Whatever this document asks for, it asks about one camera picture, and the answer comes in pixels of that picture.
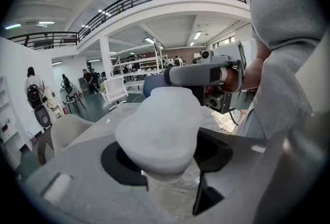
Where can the person's grey knit top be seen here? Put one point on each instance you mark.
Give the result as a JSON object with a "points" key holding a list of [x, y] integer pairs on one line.
{"points": [[283, 24]]}

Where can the blue chair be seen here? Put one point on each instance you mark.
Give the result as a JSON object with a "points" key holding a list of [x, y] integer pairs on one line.
{"points": [[152, 86]]}

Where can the person's light grey trousers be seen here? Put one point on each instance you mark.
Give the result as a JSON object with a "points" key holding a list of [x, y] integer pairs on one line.
{"points": [[251, 125]]}

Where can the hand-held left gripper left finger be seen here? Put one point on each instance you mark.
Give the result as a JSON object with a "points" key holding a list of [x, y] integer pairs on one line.
{"points": [[85, 192]]}

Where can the person's right hand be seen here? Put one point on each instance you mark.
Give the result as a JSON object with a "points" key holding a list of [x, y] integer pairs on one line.
{"points": [[230, 81]]}

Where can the white office chair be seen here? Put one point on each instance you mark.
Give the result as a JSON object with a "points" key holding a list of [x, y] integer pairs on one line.
{"points": [[116, 88]]}

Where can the white metal shelving rack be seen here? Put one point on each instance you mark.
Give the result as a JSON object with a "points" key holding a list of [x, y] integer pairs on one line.
{"points": [[134, 61]]}

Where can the person's right forearm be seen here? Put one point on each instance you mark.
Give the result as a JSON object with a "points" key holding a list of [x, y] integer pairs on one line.
{"points": [[255, 76]]}

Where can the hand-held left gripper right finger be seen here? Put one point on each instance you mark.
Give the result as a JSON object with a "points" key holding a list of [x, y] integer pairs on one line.
{"points": [[232, 166]]}

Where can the white stand with dark oval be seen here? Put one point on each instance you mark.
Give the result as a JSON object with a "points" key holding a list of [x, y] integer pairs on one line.
{"points": [[41, 118]]}

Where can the translucent white plastic piece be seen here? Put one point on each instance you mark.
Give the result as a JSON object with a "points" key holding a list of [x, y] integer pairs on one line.
{"points": [[159, 127]]}

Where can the patterned cushion wooden chair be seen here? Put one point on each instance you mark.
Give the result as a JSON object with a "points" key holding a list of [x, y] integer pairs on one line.
{"points": [[224, 121]]}

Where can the grey shell chair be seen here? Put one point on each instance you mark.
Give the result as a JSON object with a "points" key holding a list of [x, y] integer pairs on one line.
{"points": [[69, 130]]}

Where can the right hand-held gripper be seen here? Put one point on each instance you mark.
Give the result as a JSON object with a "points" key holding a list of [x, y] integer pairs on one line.
{"points": [[227, 59]]}

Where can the dark wicker chair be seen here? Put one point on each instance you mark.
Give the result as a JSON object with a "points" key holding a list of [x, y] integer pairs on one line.
{"points": [[45, 145]]}

